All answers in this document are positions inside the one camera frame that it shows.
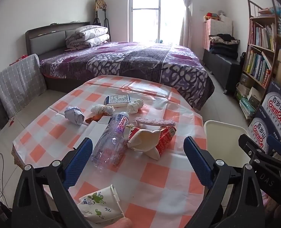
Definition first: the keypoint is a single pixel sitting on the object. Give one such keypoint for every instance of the white plastic bag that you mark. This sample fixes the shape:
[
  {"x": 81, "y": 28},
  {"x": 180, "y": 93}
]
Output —
[{"x": 135, "y": 106}]

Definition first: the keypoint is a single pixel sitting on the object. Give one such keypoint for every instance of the white cardboard box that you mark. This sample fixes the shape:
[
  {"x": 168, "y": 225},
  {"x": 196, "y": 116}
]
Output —
[{"x": 95, "y": 130}]

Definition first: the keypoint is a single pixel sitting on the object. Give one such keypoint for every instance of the black bag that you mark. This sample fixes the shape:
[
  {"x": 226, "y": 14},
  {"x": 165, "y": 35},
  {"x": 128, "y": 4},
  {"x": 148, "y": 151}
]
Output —
[{"x": 242, "y": 58}]

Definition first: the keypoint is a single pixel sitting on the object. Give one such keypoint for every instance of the dark wooden bed headboard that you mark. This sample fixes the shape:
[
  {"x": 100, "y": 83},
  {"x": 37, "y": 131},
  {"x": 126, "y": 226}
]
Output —
[{"x": 45, "y": 40}]

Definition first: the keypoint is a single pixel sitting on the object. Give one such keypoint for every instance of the leaf print paper cup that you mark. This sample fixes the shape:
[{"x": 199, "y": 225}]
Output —
[{"x": 97, "y": 206}]

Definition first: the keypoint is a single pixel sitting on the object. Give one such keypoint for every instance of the folded white patterned quilt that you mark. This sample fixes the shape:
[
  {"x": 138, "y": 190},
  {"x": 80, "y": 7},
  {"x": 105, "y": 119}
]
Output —
[{"x": 88, "y": 36}]

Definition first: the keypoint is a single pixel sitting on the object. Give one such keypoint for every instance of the pile of folded clothes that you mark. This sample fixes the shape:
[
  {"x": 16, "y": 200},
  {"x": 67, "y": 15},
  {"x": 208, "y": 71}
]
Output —
[{"x": 223, "y": 46}]

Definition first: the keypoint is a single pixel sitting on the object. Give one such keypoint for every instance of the pink drawer cabinet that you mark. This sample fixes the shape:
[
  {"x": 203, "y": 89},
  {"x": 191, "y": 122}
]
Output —
[{"x": 220, "y": 27}]

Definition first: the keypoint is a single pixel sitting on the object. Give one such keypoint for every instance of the blue water bottle carton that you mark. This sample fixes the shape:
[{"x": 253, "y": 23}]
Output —
[
  {"x": 278, "y": 109},
  {"x": 259, "y": 133}
]

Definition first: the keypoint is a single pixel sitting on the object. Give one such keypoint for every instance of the white plastic bin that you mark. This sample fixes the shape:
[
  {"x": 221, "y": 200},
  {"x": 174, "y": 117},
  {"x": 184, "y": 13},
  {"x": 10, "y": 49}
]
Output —
[{"x": 226, "y": 142}]

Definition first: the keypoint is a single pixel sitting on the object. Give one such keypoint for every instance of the bed with purple cover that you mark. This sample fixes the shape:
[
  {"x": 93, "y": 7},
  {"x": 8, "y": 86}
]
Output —
[{"x": 131, "y": 61}]

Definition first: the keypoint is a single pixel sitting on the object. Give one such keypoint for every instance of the cream crumpled paper bag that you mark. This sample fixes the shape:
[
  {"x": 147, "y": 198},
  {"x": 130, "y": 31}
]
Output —
[{"x": 144, "y": 142}]

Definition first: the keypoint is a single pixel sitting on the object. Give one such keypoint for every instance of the orange white checked tablecloth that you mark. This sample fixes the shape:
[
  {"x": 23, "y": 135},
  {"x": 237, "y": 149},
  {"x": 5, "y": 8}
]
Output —
[{"x": 142, "y": 173}]

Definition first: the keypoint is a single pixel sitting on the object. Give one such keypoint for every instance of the row of books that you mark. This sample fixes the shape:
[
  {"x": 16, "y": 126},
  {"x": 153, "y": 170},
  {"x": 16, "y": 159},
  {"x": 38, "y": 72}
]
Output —
[
  {"x": 257, "y": 67},
  {"x": 261, "y": 34}
]

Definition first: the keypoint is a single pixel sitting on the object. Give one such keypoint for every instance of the pink foam strip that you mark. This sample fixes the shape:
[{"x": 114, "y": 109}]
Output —
[{"x": 154, "y": 122}]

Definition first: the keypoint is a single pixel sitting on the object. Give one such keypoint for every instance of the crumpled stained tissue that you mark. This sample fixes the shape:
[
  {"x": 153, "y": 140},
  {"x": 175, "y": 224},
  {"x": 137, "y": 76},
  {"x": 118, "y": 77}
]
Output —
[{"x": 102, "y": 109}]

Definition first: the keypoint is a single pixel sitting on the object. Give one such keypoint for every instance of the wooden bookshelf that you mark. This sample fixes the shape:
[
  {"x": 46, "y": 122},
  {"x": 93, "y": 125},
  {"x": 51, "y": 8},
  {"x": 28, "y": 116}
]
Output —
[{"x": 274, "y": 28}]

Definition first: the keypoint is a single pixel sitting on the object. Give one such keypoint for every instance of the red crushed snack package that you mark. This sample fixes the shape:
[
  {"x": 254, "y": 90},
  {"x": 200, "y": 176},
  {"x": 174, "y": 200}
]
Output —
[{"x": 166, "y": 137}]

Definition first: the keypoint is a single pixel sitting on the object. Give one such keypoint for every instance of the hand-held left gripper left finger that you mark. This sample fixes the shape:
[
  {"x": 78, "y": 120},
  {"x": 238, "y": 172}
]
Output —
[{"x": 81, "y": 161}]

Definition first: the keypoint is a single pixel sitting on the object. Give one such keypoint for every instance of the crumpled white paper ball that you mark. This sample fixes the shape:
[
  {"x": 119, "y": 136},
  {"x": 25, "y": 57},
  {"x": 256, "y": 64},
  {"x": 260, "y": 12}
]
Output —
[{"x": 74, "y": 115}]

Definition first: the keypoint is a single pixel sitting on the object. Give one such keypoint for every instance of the colourful toys pile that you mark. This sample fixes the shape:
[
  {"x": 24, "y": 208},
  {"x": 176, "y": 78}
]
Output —
[{"x": 211, "y": 16}]

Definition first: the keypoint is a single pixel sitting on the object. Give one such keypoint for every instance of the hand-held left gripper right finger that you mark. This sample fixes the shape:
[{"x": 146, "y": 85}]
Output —
[{"x": 197, "y": 162}]

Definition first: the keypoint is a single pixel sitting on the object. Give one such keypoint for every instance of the pile of books and boxes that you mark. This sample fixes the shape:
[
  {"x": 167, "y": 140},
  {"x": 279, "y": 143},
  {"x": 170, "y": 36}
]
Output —
[{"x": 247, "y": 97}]

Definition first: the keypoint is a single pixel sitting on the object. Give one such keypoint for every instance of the red cloth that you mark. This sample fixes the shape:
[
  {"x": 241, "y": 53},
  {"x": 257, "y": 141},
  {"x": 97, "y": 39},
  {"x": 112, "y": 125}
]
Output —
[{"x": 19, "y": 60}]

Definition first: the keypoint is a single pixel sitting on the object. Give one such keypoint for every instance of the clear plastic bottle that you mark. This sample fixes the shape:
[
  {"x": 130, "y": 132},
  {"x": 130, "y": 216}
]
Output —
[{"x": 107, "y": 147}]

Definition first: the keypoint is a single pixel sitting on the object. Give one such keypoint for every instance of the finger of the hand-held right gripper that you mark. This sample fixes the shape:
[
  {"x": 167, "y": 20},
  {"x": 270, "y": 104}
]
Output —
[
  {"x": 248, "y": 147},
  {"x": 277, "y": 146}
]

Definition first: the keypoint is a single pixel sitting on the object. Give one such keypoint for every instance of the grey checked cushion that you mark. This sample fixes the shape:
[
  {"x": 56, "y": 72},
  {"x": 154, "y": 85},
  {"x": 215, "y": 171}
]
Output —
[{"x": 19, "y": 83}]

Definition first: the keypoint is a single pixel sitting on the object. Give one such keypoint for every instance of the dark storage bench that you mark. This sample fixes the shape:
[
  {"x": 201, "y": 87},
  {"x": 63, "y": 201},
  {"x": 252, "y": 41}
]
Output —
[{"x": 222, "y": 68}]

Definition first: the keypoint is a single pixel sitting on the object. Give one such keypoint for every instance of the black coat rack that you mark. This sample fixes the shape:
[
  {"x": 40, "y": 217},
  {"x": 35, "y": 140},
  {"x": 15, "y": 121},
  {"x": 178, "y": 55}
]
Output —
[{"x": 100, "y": 7}]

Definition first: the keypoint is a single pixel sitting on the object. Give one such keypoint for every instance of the window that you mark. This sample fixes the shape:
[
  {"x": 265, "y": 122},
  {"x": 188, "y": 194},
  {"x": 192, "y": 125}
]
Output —
[{"x": 145, "y": 11}]

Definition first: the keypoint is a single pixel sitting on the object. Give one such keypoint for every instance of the white curtain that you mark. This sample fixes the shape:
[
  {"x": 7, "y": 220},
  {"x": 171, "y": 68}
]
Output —
[{"x": 186, "y": 11}]

